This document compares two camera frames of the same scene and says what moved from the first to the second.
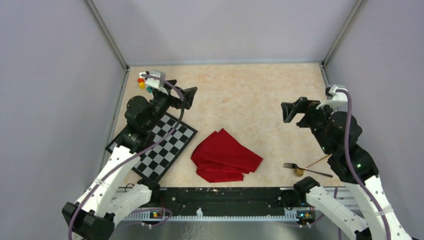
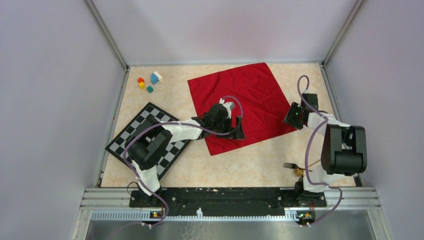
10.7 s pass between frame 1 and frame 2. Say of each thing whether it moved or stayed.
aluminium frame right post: stayed
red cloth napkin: moved
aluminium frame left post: stayed
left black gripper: moved
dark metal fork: stayed
